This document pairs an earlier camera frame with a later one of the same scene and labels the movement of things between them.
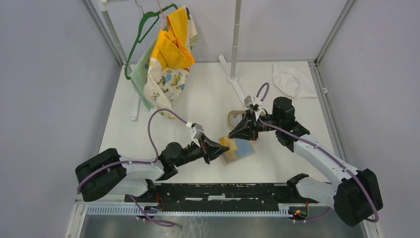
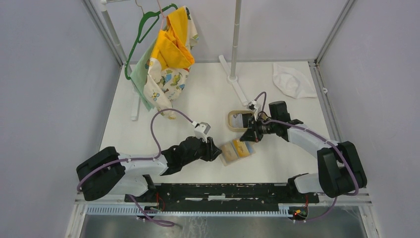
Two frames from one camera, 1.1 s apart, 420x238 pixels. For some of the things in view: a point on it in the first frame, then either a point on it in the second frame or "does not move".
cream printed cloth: [162, 87] does not move
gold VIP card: [231, 143] → [241, 148]
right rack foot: [233, 80] does not move
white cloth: [292, 83] does not move
